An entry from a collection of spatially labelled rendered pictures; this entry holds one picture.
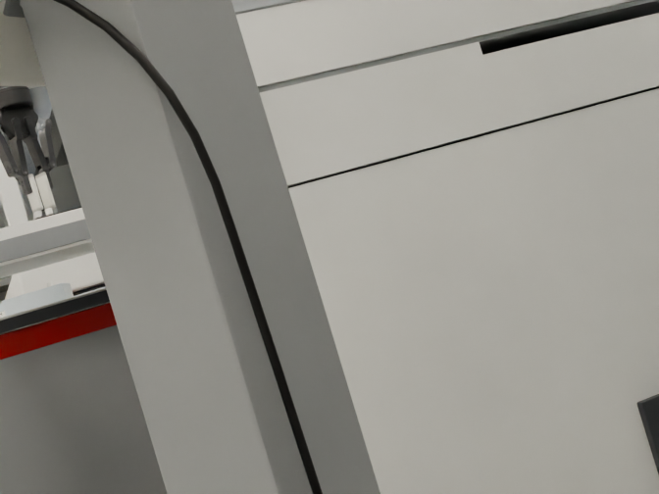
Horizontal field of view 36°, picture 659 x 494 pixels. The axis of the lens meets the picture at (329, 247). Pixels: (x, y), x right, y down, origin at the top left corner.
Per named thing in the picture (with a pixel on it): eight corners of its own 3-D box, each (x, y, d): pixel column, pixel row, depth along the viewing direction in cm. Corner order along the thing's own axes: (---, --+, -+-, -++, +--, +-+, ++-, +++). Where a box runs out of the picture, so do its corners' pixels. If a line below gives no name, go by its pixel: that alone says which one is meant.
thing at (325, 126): (246, 197, 138) (215, 95, 139) (138, 267, 234) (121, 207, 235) (769, 56, 171) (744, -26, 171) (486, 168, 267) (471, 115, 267)
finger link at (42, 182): (34, 175, 194) (37, 175, 194) (45, 211, 193) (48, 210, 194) (42, 172, 191) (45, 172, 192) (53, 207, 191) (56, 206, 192)
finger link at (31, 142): (14, 123, 194) (20, 122, 195) (36, 177, 194) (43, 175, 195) (24, 117, 191) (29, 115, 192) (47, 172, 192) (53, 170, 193)
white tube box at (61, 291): (7, 319, 203) (1, 300, 203) (17, 318, 211) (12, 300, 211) (67, 301, 204) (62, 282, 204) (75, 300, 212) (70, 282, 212)
